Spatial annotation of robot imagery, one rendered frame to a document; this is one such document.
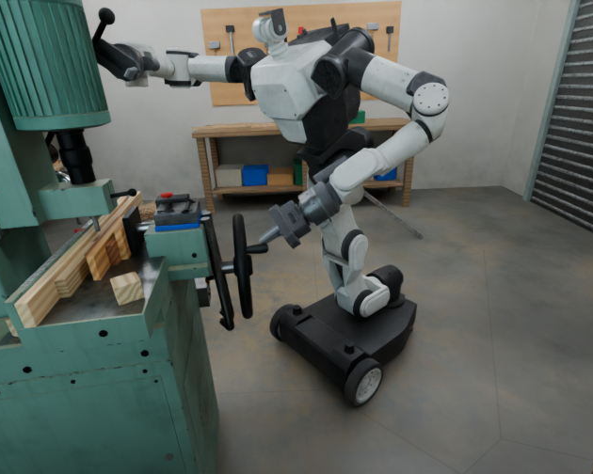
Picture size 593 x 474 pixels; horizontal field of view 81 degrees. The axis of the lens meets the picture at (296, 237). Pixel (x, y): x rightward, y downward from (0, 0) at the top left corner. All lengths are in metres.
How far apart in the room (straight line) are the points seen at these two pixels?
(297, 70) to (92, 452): 1.12
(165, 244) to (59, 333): 0.28
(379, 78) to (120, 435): 1.07
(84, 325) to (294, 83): 0.79
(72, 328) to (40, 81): 0.46
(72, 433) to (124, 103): 3.80
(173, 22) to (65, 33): 3.46
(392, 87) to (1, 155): 0.86
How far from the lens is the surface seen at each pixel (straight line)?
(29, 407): 1.03
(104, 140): 4.66
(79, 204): 0.93
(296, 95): 1.09
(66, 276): 0.81
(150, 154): 4.48
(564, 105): 4.20
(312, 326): 1.72
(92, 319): 0.72
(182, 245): 0.87
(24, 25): 0.85
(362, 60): 0.99
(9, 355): 0.95
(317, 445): 1.54
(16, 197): 0.94
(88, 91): 0.87
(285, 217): 0.84
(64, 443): 1.10
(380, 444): 1.56
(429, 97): 0.89
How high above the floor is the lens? 1.27
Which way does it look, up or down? 24 degrees down
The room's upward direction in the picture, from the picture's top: 2 degrees counter-clockwise
